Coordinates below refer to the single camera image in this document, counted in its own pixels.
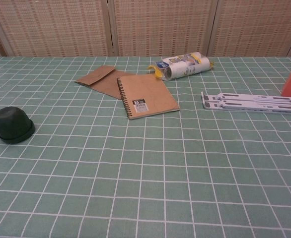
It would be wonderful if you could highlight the dark green round tray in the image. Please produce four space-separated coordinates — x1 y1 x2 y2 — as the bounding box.
0 123 36 145

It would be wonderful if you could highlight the white folding laptop stand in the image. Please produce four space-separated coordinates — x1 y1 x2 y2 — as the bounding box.
201 91 291 115

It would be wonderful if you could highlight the green checked tablecloth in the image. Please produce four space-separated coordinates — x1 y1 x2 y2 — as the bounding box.
0 56 291 238

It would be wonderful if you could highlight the black dice cup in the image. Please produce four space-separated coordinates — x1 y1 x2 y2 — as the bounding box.
0 106 35 140

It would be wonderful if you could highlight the kraft spiral notebook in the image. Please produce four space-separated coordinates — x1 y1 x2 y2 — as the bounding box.
116 74 181 120

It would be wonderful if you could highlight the brown paper envelope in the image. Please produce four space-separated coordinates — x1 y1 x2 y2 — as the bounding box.
74 65 136 100

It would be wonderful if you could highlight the pack of white rolls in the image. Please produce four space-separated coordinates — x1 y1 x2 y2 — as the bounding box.
147 51 215 81

